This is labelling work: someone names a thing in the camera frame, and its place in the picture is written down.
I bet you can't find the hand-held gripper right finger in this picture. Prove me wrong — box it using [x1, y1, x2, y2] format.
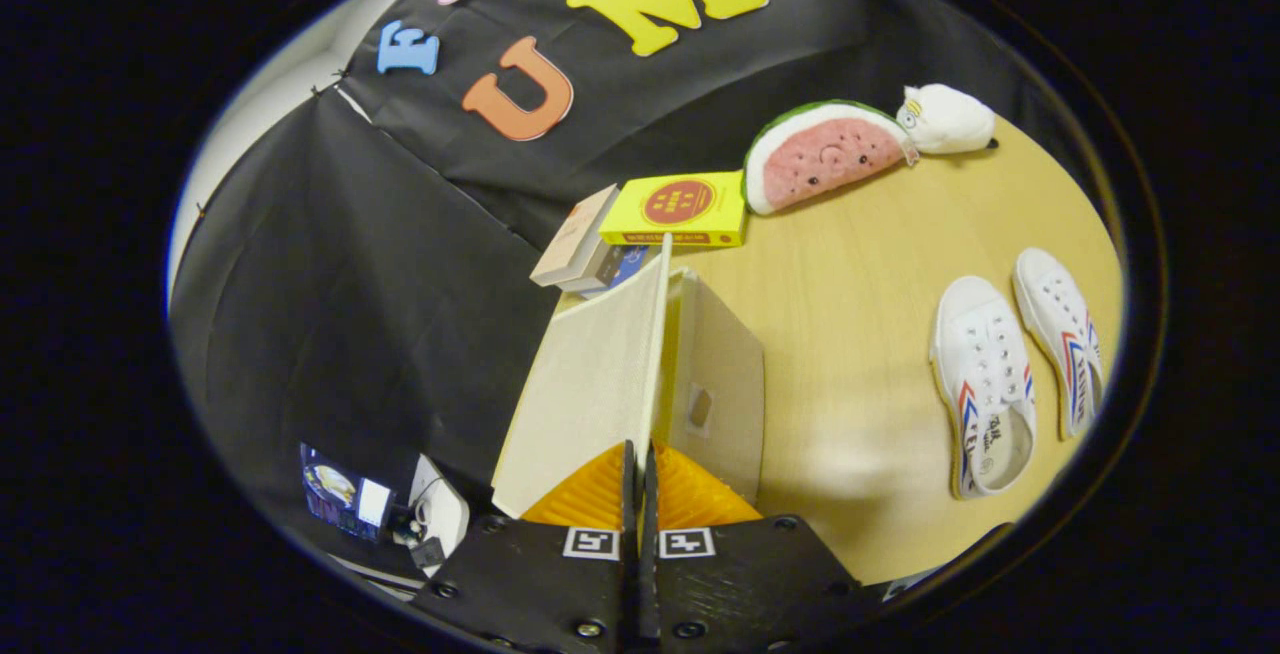
[641, 440, 883, 654]

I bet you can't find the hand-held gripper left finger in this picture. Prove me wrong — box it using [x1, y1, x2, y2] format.
[412, 439, 642, 654]

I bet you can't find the beige storage box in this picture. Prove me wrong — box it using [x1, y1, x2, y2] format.
[490, 233, 767, 521]

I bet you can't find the white canvas shoe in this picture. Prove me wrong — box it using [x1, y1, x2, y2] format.
[1011, 248, 1107, 440]
[929, 276, 1038, 501]

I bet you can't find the lit display screen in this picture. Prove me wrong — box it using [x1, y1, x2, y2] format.
[300, 442, 393, 543]

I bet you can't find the grey book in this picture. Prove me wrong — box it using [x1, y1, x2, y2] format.
[560, 239, 627, 294]

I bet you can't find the yellow book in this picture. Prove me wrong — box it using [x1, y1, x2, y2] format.
[598, 171, 749, 249]

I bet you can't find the watermelon slice plush toy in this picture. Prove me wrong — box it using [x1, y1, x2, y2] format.
[743, 100, 919, 217]

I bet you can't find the white plush toy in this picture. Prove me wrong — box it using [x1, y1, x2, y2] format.
[896, 84, 999, 155]

